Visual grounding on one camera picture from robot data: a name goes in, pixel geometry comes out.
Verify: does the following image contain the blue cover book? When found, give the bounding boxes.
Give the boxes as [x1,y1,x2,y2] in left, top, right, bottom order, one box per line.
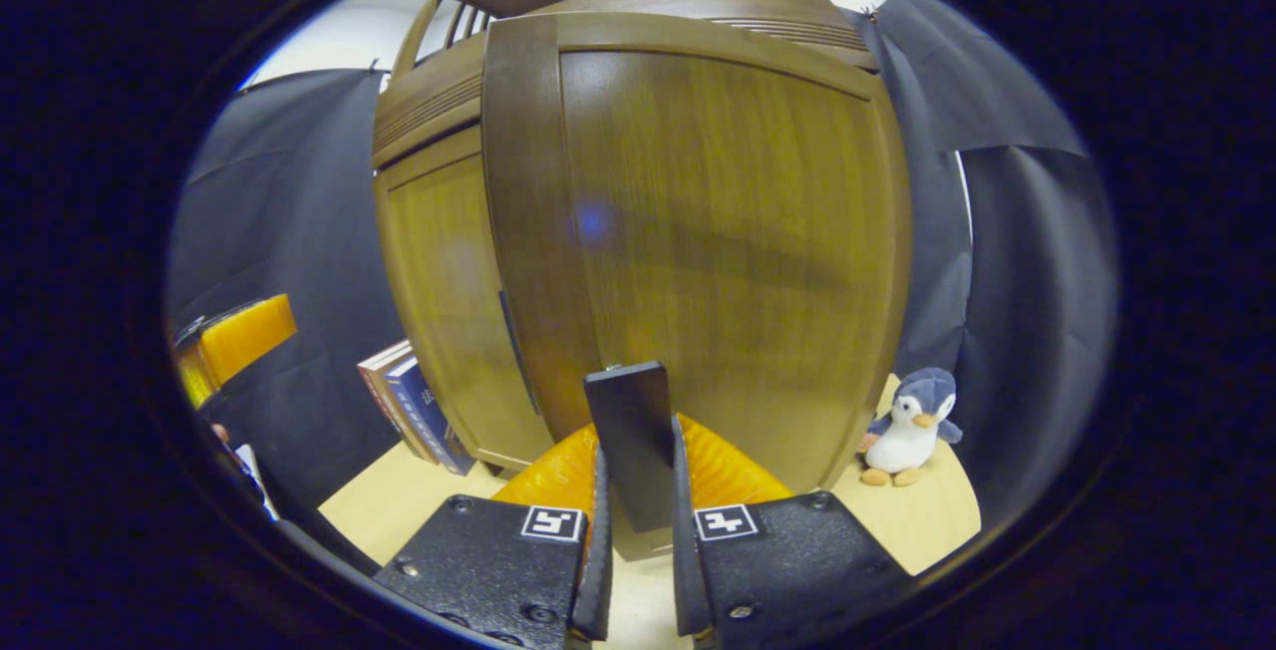
[384,356,478,477]

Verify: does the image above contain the black backdrop cloth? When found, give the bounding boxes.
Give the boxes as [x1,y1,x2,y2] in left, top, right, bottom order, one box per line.
[164,0,1117,531]

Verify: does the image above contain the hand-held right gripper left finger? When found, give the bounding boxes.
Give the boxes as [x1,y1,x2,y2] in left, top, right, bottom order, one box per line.
[374,423,614,650]

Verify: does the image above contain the black door handle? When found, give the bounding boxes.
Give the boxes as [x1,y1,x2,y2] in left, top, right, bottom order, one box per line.
[584,362,675,534]
[498,289,541,417]

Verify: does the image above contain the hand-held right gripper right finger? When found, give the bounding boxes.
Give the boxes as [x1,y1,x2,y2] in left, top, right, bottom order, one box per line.
[671,414,913,650]

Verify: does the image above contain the penguin plush toy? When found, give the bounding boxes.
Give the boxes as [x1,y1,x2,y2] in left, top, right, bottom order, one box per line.
[859,367,964,488]

